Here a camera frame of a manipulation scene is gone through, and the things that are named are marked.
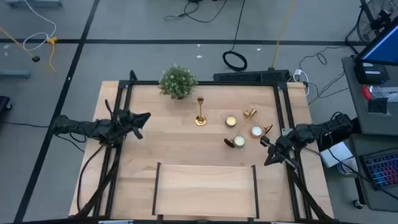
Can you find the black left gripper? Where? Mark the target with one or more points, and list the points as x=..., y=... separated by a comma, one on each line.
x=127, y=122

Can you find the wooden shelf riser black legs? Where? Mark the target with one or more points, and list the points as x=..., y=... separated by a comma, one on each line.
x=205, y=189

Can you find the black wheeled object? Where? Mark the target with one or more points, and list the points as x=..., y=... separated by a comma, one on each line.
x=3, y=104

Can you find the grey desk foot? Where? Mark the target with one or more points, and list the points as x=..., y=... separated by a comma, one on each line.
x=34, y=3
x=14, y=74

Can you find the clear plastic box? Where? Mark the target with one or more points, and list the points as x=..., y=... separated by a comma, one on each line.
x=385, y=92

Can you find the small black box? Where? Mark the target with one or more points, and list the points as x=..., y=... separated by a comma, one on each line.
x=377, y=105

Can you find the white box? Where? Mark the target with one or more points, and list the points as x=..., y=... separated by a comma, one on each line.
x=337, y=154

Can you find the tall gold candlestick holder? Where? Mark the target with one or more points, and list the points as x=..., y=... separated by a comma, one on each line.
x=229, y=142

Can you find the orange tin candle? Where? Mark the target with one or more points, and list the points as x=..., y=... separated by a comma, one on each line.
x=257, y=131

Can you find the white power adapter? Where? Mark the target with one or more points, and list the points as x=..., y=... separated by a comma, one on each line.
x=298, y=73

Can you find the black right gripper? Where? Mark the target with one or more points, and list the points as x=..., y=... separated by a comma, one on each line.
x=284, y=145

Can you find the gold tin candle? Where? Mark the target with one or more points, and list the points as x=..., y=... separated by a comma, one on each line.
x=231, y=121

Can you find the black aluminium frame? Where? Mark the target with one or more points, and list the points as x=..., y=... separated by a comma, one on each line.
x=143, y=82

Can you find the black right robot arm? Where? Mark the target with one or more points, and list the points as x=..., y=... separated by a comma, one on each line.
x=329, y=127

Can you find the small red object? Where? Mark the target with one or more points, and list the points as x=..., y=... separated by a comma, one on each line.
x=367, y=92

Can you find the black floor fan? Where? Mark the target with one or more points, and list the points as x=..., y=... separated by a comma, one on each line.
x=363, y=18

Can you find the white blue roll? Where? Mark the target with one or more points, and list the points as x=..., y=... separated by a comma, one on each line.
x=346, y=166

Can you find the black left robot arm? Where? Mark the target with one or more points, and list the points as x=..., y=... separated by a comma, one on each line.
x=81, y=128

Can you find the computer monitor blue screen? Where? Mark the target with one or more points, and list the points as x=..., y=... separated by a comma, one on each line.
x=385, y=46

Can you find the gold candlestick holder wide cup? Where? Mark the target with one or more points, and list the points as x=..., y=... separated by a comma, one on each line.
x=200, y=120

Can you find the grey desk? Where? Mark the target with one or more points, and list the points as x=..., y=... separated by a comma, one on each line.
x=373, y=202
x=357, y=102

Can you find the backlit black keyboard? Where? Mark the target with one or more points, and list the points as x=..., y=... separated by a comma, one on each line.
x=384, y=169

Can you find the black label printer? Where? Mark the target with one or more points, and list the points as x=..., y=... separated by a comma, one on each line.
x=371, y=73

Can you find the green potted plant black pot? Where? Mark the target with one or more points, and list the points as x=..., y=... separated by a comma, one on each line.
x=178, y=82

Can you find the black caster wheel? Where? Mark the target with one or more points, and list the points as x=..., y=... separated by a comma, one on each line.
x=358, y=204

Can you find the thin gold candlestick holder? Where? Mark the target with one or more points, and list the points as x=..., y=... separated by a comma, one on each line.
x=268, y=128

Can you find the patterned tin candle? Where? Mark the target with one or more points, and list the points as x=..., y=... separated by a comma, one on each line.
x=239, y=141

